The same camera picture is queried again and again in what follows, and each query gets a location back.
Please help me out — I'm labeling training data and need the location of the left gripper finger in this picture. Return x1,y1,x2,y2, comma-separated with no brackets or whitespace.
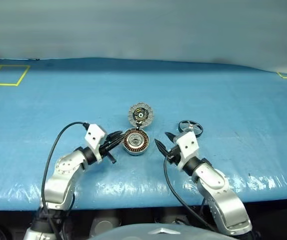
105,137,122,151
107,130,124,142

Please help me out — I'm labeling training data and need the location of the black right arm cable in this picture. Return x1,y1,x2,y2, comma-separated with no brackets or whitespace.
163,154,219,233

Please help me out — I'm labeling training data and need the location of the round grey motor lid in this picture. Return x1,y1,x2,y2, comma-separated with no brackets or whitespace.
128,102,155,130

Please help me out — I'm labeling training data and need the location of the yellow tape double rectangle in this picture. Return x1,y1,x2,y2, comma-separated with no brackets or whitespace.
0,64,31,87

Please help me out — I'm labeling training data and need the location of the black spoked rotor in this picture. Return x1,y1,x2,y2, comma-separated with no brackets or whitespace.
177,119,205,138

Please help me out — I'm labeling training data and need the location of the blue plastic table cover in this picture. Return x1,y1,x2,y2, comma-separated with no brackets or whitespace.
0,57,287,212

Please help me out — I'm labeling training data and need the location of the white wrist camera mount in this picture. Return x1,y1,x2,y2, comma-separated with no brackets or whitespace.
172,131,200,173
84,123,109,163

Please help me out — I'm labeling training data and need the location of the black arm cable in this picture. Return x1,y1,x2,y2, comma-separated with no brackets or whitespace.
163,154,219,233
40,121,89,240

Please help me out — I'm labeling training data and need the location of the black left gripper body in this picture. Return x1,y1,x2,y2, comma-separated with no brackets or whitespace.
98,139,117,165

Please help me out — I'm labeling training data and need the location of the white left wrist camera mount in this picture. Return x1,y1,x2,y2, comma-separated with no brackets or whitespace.
84,123,109,163

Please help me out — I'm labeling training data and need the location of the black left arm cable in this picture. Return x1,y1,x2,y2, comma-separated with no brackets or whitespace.
40,121,89,240

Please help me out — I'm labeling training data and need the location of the grey robot torso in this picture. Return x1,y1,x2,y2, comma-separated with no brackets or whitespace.
87,222,224,240

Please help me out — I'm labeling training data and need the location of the grey rounded shape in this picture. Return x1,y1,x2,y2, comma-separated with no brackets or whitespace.
91,216,122,238

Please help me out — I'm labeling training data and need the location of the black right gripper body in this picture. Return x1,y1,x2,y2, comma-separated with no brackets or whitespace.
167,144,182,166

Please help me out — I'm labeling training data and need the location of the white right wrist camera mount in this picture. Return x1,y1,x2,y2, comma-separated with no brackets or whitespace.
172,131,200,173

